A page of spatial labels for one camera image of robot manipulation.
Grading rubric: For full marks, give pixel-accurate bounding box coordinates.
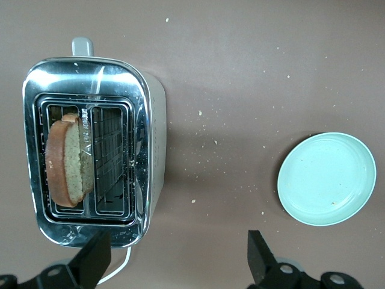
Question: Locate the silver beige toaster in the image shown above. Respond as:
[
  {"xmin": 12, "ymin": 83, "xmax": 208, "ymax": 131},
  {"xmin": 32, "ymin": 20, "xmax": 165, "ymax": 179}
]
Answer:
[{"xmin": 21, "ymin": 36, "xmax": 167, "ymax": 249}]

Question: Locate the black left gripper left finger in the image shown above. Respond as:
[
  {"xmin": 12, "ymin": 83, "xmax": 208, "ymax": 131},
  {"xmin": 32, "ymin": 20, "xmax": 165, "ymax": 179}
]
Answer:
[{"xmin": 0, "ymin": 230, "xmax": 112, "ymax": 289}]

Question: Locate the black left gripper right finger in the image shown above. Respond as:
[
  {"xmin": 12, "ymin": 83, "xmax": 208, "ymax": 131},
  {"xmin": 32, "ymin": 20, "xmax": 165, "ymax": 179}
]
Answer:
[{"xmin": 247, "ymin": 230, "xmax": 365, "ymax": 289}]

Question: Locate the brown table cover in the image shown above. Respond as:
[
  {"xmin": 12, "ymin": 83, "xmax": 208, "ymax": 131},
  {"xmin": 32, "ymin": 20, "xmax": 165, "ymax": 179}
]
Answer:
[{"xmin": 0, "ymin": 0, "xmax": 385, "ymax": 289}]

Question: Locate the white toaster power cord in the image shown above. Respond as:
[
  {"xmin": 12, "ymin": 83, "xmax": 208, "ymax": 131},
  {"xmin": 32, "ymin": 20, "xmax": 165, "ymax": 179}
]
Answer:
[{"xmin": 97, "ymin": 246, "xmax": 133, "ymax": 285}]

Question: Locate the green round plate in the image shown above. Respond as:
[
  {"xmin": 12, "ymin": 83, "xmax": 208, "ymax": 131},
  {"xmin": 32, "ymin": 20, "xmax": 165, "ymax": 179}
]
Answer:
[{"xmin": 277, "ymin": 132, "xmax": 377, "ymax": 227}]

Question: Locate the brown bread slice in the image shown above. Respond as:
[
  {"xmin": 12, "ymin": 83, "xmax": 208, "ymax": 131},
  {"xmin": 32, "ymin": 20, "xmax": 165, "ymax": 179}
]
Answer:
[{"xmin": 45, "ymin": 113, "xmax": 96, "ymax": 208}]

